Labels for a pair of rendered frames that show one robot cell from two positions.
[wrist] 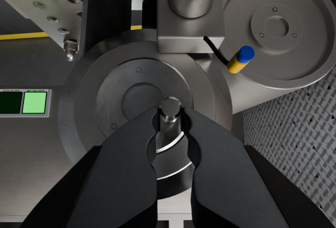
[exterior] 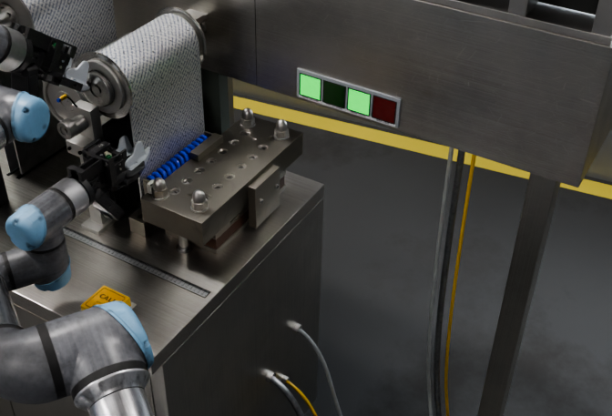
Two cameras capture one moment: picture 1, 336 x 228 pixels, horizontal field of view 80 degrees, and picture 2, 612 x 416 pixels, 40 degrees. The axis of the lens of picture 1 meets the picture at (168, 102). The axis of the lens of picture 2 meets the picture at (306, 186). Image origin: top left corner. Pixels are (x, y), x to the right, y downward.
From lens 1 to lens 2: 1.64 m
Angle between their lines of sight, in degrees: 37
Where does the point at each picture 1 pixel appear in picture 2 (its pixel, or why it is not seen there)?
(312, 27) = (53, 97)
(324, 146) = not seen: hidden behind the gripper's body
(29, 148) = (314, 40)
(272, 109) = (81, 47)
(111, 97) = (105, 96)
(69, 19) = (239, 152)
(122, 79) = (103, 100)
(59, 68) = not seen: outside the picture
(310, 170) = (55, 26)
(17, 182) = (321, 9)
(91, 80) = (117, 103)
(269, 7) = (66, 111)
